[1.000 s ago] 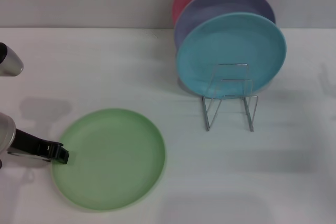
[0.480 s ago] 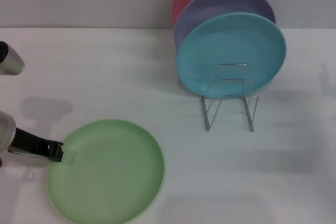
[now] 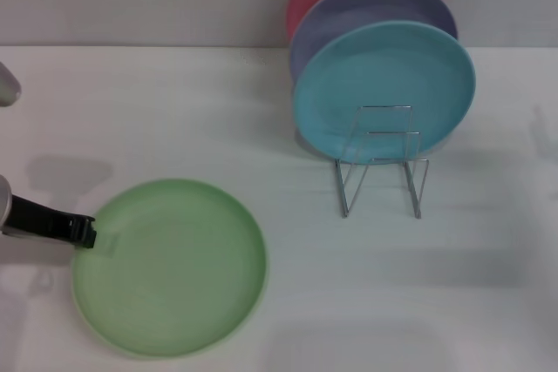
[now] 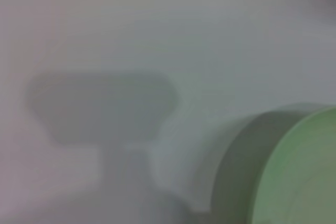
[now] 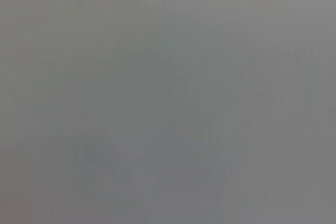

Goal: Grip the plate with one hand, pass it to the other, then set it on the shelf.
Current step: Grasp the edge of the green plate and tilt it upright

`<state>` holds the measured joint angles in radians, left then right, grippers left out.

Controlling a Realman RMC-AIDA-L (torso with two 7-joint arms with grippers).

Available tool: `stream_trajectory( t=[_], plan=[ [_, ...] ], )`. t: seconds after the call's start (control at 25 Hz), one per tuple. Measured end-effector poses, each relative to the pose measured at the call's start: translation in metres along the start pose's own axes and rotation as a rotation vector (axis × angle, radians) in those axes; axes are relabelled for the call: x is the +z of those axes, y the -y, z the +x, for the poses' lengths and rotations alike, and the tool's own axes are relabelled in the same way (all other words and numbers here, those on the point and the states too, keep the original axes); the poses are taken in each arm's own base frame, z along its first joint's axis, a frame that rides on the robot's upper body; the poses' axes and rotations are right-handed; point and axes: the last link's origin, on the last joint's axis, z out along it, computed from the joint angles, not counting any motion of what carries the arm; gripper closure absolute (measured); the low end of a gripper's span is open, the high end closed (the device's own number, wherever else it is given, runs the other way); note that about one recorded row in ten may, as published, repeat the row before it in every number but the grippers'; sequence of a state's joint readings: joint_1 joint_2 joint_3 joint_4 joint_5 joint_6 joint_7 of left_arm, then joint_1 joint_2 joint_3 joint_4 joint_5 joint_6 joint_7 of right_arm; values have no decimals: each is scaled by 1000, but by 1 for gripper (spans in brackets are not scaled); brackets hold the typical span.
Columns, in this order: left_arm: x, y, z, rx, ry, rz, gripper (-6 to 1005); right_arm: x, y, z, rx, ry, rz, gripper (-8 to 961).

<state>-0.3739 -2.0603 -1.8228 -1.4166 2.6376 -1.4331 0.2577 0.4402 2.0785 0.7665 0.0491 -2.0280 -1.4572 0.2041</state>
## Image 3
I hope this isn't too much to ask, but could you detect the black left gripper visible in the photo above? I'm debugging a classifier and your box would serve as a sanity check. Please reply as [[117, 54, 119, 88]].
[[4, 194, 97, 251]]

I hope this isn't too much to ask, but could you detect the green plate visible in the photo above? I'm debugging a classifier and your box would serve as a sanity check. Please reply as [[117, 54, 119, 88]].
[[71, 178, 269, 359]]

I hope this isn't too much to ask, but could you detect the teal plate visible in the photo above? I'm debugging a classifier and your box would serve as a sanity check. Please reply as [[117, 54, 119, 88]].
[[291, 20, 477, 166]]

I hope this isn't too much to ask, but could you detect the purple plate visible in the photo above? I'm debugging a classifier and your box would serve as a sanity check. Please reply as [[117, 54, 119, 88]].
[[288, 0, 459, 84]]

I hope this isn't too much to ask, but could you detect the metal wire plate rack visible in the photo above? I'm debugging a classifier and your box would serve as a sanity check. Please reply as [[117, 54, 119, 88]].
[[334, 104, 431, 220]]

